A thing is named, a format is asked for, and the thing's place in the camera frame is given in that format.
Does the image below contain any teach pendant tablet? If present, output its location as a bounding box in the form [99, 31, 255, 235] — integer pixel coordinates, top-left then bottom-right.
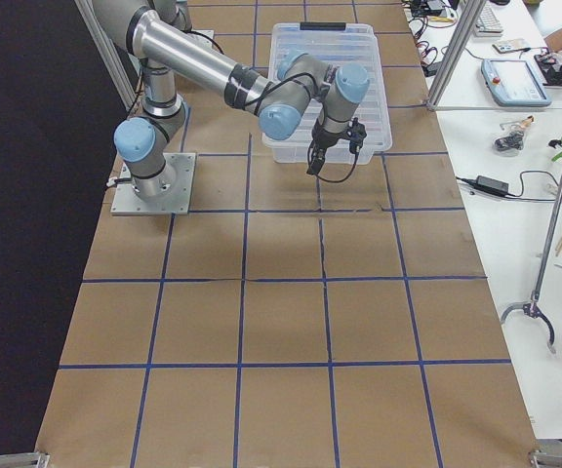
[480, 58, 552, 107]

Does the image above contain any black power adapter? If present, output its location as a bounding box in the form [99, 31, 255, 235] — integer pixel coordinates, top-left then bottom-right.
[476, 175, 509, 197]

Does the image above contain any black box latch handle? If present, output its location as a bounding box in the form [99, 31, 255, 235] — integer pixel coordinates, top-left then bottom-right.
[300, 21, 346, 31]

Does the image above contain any clear plastic box lid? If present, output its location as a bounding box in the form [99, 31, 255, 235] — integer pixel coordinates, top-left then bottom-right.
[261, 33, 393, 152]

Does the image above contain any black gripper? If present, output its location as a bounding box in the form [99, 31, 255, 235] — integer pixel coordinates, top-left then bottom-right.
[306, 124, 346, 176]

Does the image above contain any aluminium frame post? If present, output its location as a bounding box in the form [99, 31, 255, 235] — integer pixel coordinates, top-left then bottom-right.
[425, 0, 485, 111]

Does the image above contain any clear plastic storage box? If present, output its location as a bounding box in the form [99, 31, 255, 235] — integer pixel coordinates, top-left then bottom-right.
[261, 21, 393, 167]

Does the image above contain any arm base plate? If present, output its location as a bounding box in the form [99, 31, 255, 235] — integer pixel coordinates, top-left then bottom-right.
[188, 29, 215, 48]
[107, 152, 196, 215]

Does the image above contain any green handled reacher grabber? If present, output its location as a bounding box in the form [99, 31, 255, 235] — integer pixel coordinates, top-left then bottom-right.
[500, 137, 562, 354]

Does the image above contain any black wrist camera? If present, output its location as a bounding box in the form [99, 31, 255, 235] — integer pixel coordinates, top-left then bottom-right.
[346, 117, 367, 156]

